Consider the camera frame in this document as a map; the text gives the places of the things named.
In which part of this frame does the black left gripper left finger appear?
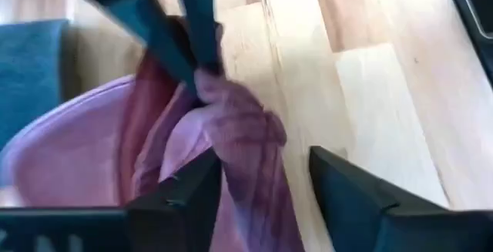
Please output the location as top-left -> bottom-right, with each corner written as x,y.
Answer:
126,146 -> 223,252

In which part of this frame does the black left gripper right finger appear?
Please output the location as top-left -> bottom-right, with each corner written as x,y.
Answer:
307,145 -> 452,252

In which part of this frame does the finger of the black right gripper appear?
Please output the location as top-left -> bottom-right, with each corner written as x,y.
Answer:
72,0 -> 206,109
173,0 -> 225,76

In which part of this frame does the maroon baseball cap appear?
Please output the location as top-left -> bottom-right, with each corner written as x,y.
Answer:
0,15 -> 307,252

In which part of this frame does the blue denim baseball cap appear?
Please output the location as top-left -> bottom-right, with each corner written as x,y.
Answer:
0,18 -> 71,150

